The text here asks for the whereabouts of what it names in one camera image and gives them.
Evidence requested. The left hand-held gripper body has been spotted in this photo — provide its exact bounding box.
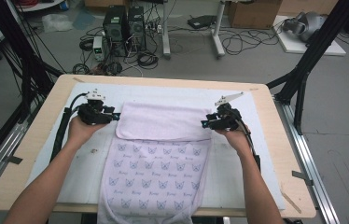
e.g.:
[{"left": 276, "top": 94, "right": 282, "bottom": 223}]
[{"left": 76, "top": 89, "right": 115, "bottom": 126}]

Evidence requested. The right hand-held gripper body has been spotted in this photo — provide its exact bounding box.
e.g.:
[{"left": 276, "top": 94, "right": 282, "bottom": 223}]
[{"left": 214, "top": 91, "right": 244, "bottom": 132}]

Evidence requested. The lilac printed fleece cloth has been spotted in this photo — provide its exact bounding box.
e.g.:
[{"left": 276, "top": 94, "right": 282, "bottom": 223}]
[{"left": 97, "top": 101, "right": 213, "bottom": 224}]

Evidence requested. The person's left hand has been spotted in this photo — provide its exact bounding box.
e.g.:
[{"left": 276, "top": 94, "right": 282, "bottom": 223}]
[{"left": 66, "top": 116, "right": 108, "bottom": 150}]

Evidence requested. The person's right hand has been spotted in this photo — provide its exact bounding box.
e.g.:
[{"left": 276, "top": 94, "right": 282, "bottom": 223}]
[{"left": 215, "top": 123, "right": 252, "bottom": 157}]

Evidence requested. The white gridded foam mat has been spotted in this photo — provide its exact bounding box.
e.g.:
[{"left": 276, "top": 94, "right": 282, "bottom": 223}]
[{"left": 26, "top": 81, "right": 286, "bottom": 211}]

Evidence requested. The white power supply box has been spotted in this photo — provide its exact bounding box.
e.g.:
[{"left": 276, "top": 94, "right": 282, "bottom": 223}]
[{"left": 92, "top": 35, "right": 105, "bottom": 62}]

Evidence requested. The black computer tower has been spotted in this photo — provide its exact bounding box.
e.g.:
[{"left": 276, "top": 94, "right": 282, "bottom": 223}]
[
  {"left": 127, "top": 6, "right": 147, "bottom": 52},
  {"left": 102, "top": 5, "right": 129, "bottom": 58}
]

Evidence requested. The white desk leg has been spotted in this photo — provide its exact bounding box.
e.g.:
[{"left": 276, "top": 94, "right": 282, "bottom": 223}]
[
  {"left": 211, "top": 0, "right": 227, "bottom": 60},
  {"left": 161, "top": 0, "right": 173, "bottom": 60}
]

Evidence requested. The white power strip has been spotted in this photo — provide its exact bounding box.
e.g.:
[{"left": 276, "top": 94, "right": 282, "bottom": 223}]
[{"left": 146, "top": 21, "right": 163, "bottom": 35}]

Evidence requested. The blue sheet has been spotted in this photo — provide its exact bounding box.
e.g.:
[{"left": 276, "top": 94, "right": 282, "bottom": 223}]
[{"left": 72, "top": 8, "right": 97, "bottom": 31}]

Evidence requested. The black flat device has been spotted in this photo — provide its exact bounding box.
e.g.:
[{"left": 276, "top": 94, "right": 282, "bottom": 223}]
[{"left": 187, "top": 14, "right": 217, "bottom": 30}]

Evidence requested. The clear plastic bag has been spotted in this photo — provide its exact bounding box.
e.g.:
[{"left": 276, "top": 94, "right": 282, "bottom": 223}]
[{"left": 41, "top": 12, "right": 74, "bottom": 34}]

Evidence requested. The thin wooden stick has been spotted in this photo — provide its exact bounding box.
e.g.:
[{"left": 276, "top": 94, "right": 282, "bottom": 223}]
[{"left": 279, "top": 183, "right": 302, "bottom": 215}]

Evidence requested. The brown cardboard box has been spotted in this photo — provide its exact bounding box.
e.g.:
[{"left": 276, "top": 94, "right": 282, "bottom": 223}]
[{"left": 228, "top": 0, "right": 283, "bottom": 30}]

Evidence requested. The white floor board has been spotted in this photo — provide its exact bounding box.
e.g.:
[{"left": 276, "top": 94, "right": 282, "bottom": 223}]
[{"left": 272, "top": 15, "right": 347, "bottom": 57}]

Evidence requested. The white round table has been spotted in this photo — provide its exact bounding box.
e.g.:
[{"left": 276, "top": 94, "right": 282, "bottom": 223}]
[{"left": 15, "top": 0, "right": 66, "bottom": 13}]

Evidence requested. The grey headset device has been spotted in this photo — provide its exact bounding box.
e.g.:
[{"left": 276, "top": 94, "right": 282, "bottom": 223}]
[{"left": 283, "top": 11, "right": 328, "bottom": 43}]

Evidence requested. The black cable coil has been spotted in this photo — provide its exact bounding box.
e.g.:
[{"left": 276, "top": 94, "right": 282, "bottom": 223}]
[{"left": 136, "top": 50, "right": 160, "bottom": 70}]

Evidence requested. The tangle of black floor cables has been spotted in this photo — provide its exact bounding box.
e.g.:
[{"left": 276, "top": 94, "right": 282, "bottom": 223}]
[{"left": 218, "top": 18, "right": 286, "bottom": 57}]

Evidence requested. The black metal frame stand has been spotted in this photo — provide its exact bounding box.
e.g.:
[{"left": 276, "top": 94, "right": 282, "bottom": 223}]
[
  {"left": 0, "top": 0, "right": 65, "bottom": 123},
  {"left": 265, "top": 0, "right": 349, "bottom": 136}
]

